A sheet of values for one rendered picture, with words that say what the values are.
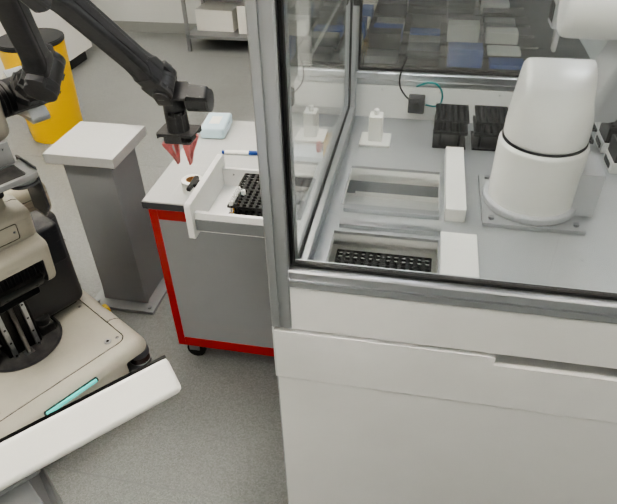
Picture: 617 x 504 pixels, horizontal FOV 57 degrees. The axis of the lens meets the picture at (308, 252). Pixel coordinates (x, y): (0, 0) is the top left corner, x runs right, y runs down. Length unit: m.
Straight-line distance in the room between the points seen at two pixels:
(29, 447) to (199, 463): 1.39
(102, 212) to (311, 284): 1.50
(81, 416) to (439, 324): 0.62
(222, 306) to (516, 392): 1.21
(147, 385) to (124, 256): 1.79
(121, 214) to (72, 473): 0.95
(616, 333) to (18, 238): 1.46
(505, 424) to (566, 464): 0.18
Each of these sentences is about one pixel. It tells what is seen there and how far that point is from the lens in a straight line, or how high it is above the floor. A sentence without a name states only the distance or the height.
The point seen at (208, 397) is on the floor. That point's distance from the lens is 2.24.
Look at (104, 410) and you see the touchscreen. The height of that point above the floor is 1.18.
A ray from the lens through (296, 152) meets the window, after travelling 0.89.
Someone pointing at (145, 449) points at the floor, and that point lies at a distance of 2.16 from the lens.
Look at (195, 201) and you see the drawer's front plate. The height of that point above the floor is 0.92.
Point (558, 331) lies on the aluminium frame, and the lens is 1.07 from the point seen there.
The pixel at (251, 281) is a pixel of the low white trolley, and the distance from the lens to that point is 1.97.
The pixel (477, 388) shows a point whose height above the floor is 0.85.
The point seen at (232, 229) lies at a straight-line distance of 1.53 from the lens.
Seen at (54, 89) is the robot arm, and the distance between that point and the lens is 1.53.
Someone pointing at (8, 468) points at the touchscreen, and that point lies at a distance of 0.73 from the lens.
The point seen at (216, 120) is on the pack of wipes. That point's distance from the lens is 2.25.
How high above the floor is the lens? 1.73
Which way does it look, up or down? 38 degrees down
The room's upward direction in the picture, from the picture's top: 2 degrees counter-clockwise
